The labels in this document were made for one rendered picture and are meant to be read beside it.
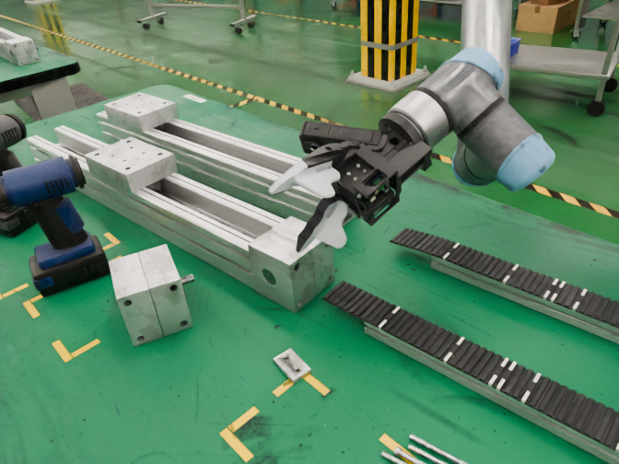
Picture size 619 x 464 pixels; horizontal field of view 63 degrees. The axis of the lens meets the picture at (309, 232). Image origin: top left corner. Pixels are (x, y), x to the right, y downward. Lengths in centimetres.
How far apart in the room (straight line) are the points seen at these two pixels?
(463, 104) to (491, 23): 21
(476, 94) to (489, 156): 8
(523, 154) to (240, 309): 47
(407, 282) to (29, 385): 58
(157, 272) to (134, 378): 15
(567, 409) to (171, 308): 53
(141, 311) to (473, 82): 55
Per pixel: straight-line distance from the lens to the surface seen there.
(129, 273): 79
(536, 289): 82
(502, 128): 70
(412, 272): 87
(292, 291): 77
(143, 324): 79
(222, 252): 86
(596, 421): 68
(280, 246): 78
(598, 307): 82
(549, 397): 68
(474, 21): 88
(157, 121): 133
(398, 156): 64
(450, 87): 69
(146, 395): 74
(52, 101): 259
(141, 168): 103
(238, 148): 116
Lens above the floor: 132
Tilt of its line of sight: 34 degrees down
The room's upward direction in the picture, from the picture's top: 5 degrees counter-clockwise
